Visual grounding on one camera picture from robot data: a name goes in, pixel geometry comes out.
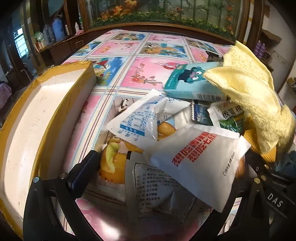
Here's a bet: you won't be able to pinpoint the blue plush toy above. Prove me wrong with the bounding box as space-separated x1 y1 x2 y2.
274 152 296 173

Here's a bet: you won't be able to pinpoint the window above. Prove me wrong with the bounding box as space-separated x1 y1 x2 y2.
13 28 27 58

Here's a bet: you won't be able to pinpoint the white bag with red print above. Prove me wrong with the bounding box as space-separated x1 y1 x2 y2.
143 123 251 213

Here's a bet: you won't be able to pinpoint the orange ribbed cloth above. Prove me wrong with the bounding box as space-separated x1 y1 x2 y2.
243 128 278 163

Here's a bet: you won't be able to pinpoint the teal cartoon frog box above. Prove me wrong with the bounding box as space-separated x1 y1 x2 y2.
164 61 229 102

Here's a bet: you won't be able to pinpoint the white packet with blue print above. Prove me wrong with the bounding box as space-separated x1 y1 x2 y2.
106 88 192 142

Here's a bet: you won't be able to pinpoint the purple bottles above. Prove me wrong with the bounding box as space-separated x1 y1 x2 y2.
255 40 266 58

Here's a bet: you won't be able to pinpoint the clear water jug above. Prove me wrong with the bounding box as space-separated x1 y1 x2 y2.
42 23 54 43

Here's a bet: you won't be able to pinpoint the dark wooden cabinet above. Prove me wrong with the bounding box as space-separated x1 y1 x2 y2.
35 29 111 67

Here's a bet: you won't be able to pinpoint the table with purple cloth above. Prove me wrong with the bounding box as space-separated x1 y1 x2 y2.
0 81 12 98

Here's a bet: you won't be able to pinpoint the clear packet with black text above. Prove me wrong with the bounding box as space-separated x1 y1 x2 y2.
125 151 197 219

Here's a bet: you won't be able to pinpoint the green and white sachet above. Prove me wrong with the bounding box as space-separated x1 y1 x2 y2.
207 102 245 135

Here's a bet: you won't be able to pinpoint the glass panel with painted flowers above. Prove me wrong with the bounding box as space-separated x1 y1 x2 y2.
80 0 251 41

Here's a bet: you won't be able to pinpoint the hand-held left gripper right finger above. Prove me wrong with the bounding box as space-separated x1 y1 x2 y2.
217 176 271 241

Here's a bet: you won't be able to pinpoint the white foam box yellow tape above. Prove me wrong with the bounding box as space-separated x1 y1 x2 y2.
0 61 97 239

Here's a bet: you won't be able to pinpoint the black clip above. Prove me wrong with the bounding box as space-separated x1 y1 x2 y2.
207 51 225 62

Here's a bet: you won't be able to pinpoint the small blue and white packet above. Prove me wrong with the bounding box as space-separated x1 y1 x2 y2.
191 103 214 126

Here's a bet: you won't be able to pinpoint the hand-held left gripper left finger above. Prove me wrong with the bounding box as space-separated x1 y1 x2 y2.
23 149 102 241

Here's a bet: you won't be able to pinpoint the orange plush toy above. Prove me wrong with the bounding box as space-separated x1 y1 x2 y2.
98 122 176 184

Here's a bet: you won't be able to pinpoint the blue thermos jug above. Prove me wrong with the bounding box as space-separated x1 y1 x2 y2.
52 15 65 42

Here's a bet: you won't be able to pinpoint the yellow towel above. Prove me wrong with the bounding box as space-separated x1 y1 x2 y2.
203 41 296 154

